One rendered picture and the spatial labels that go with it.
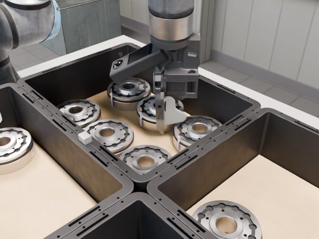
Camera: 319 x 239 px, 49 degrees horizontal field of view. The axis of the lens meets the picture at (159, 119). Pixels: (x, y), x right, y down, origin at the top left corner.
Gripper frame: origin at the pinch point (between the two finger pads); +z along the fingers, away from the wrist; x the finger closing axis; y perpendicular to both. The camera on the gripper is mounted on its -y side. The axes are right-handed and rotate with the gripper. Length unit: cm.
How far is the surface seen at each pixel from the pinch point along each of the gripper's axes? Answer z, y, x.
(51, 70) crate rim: -7.3, -23.3, 6.9
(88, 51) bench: 22, -31, 64
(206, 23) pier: 74, 28, 196
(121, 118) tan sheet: 2.4, -8.6, 2.8
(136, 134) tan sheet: 1.8, -4.6, -3.0
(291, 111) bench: 18.0, 37.8, 24.9
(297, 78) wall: 92, 90, 150
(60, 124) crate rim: -9.2, -16.2, -12.3
